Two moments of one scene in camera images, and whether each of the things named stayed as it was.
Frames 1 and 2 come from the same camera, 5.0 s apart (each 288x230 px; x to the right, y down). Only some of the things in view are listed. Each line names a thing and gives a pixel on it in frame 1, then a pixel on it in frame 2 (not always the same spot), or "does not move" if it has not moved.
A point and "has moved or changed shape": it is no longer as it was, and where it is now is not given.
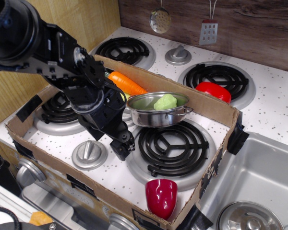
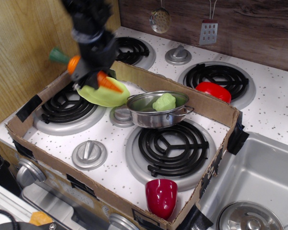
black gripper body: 107,120 to 97,50
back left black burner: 126,50 does not move
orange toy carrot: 128,86 has moved or changed shape
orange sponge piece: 39,218 does not move
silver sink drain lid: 248,215 does not move
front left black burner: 58,109 does not move
